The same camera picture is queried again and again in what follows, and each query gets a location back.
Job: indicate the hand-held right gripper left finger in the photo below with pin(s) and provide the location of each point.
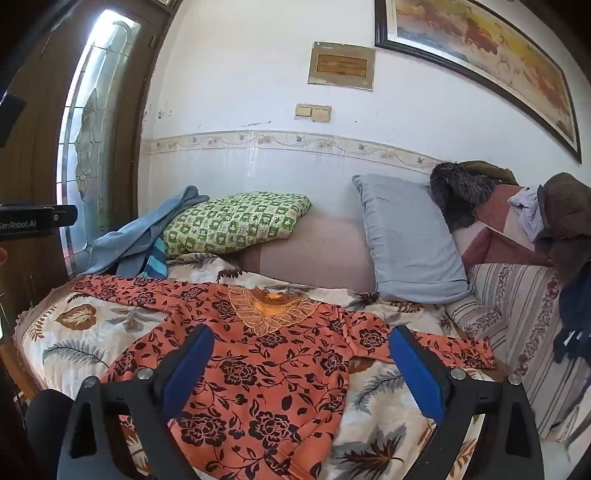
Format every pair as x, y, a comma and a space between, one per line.
189, 364

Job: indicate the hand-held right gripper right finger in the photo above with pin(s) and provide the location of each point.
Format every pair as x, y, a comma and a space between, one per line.
415, 369

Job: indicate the orange floral blouse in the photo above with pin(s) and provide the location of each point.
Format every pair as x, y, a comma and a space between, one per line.
277, 369

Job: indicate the blue-grey cloth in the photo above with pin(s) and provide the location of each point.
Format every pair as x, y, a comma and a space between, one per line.
134, 235

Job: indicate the stained glass door pane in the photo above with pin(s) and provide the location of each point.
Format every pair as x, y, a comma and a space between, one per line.
92, 138

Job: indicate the teal striped cloth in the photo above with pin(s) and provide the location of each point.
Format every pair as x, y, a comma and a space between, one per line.
154, 263

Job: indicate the brown wooden door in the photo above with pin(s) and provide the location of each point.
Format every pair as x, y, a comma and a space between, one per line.
46, 115

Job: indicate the leaf print fleece blanket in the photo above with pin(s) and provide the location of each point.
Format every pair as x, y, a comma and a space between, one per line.
74, 341

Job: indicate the striped floral cushion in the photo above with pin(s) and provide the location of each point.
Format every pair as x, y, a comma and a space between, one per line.
531, 323

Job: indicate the blue-grey pillow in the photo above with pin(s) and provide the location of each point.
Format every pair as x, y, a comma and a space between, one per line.
406, 240

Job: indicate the green checked pillow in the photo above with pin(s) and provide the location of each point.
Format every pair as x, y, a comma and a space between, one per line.
235, 221

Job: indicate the pink and maroon blanket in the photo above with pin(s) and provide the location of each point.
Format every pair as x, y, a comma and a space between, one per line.
494, 240

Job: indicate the pink bolster cushion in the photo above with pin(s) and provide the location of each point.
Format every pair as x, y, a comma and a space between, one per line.
323, 249

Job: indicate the dark navy cloth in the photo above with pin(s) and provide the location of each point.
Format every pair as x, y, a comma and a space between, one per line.
572, 323

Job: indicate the fur-trimmed olive jacket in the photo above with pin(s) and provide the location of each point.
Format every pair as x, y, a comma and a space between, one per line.
457, 194

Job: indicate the lavender cloth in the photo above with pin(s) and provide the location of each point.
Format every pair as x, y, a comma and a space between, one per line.
526, 207

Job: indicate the brown fleece garment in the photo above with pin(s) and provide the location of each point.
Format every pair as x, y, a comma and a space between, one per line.
568, 207

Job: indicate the framed painting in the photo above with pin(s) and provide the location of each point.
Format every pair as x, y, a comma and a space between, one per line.
485, 41

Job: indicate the beige light switch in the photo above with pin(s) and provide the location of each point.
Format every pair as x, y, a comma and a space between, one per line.
322, 113
304, 111

